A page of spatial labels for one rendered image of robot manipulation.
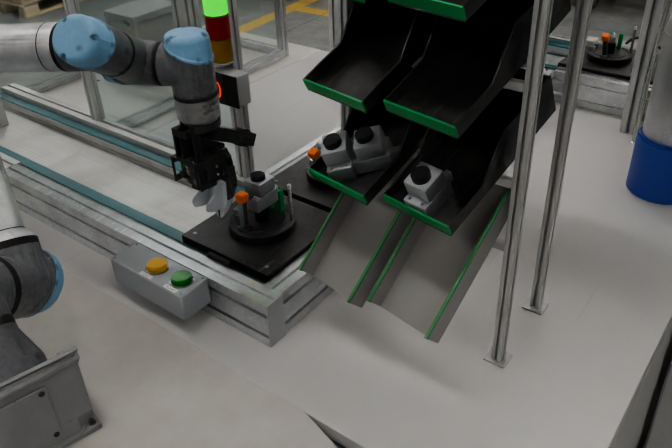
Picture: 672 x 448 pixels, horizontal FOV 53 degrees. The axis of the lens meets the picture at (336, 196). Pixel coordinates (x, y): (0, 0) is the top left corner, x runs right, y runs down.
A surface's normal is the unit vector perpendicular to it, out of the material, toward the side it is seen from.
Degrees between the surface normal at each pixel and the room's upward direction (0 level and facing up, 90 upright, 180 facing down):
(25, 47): 71
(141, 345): 0
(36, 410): 90
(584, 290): 0
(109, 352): 0
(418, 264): 45
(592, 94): 90
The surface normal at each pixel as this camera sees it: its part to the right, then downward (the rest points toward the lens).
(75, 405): 0.64, 0.39
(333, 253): -0.54, -0.33
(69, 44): -0.22, 0.00
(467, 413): -0.04, -0.85
